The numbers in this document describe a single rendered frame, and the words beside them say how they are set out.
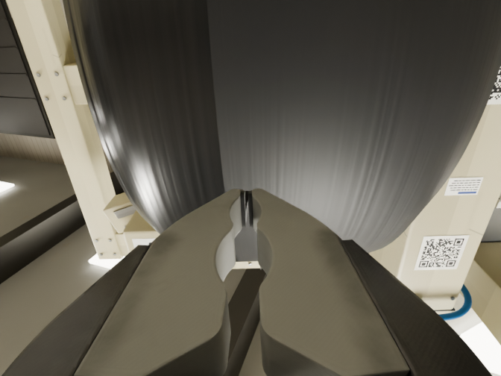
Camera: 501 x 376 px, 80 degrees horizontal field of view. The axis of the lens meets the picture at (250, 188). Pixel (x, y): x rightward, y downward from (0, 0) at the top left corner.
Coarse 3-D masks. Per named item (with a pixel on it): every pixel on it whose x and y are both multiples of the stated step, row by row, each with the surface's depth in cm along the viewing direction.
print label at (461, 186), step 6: (450, 180) 45; (456, 180) 45; (462, 180) 45; (468, 180) 45; (474, 180) 45; (480, 180) 45; (450, 186) 45; (456, 186) 45; (462, 186) 45; (468, 186) 45; (474, 186) 45; (450, 192) 46; (456, 192) 46; (462, 192) 46; (468, 192) 46; (474, 192) 46
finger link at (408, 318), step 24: (360, 264) 8; (384, 288) 7; (408, 288) 7; (384, 312) 7; (408, 312) 7; (432, 312) 7; (408, 336) 6; (432, 336) 6; (456, 336) 6; (408, 360) 6; (432, 360) 6; (456, 360) 6; (480, 360) 6
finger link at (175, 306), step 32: (192, 224) 10; (224, 224) 10; (160, 256) 8; (192, 256) 8; (224, 256) 9; (128, 288) 8; (160, 288) 7; (192, 288) 7; (224, 288) 7; (128, 320) 7; (160, 320) 7; (192, 320) 7; (224, 320) 7; (96, 352) 6; (128, 352) 6; (160, 352) 6; (192, 352) 6; (224, 352) 7
